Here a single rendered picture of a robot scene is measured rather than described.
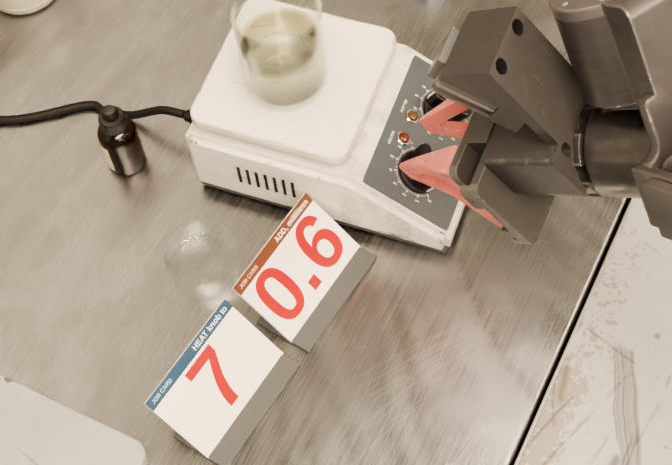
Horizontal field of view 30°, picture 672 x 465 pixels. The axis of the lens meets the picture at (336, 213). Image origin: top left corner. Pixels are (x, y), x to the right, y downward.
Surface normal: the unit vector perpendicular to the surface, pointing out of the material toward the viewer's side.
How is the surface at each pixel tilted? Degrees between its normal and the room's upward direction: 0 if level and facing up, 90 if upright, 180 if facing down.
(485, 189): 55
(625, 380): 0
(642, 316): 0
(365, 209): 90
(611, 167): 70
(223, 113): 0
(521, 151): 37
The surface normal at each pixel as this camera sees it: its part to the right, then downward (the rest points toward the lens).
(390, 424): -0.06, -0.51
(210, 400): 0.49, -0.11
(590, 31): -0.52, 0.56
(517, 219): 0.67, 0.04
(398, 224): -0.34, 0.82
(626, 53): -0.83, 0.51
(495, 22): -0.63, -0.50
